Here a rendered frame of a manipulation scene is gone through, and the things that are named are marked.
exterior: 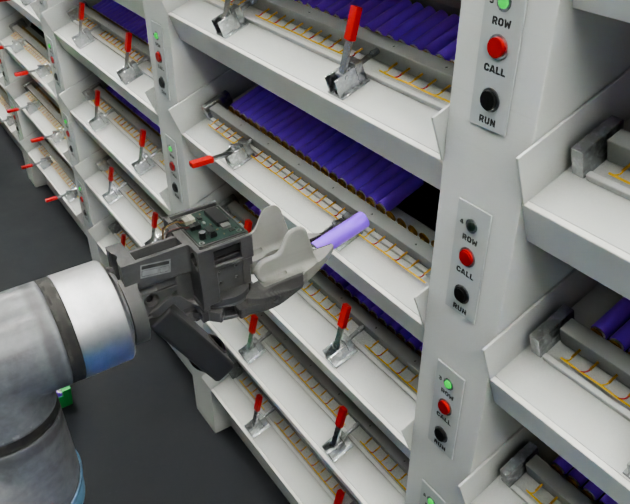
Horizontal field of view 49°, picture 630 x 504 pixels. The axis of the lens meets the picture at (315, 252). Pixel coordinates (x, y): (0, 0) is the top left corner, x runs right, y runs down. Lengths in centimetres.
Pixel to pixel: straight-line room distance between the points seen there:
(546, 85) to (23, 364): 44
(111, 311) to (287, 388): 69
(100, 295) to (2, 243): 187
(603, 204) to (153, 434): 126
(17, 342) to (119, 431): 113
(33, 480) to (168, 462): 98
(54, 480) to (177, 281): 19
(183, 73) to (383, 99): 49
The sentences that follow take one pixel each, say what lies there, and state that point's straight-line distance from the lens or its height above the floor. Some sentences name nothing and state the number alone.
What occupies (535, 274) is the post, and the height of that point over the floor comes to 84.
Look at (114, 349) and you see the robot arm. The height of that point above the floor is 84.
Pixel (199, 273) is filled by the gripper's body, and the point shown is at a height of 87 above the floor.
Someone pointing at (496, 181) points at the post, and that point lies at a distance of 61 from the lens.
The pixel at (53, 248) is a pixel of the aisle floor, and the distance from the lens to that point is 235.
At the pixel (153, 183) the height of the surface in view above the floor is 54.
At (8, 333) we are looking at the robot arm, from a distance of 57.
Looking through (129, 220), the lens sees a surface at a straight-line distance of 174.
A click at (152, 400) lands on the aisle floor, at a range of 174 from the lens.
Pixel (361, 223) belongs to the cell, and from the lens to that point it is 71.
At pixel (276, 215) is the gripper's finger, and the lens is 68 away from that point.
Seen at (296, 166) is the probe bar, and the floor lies 77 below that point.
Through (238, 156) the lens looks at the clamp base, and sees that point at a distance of 106.
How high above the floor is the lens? 121
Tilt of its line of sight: 34 degrees down
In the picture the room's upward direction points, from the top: straight up
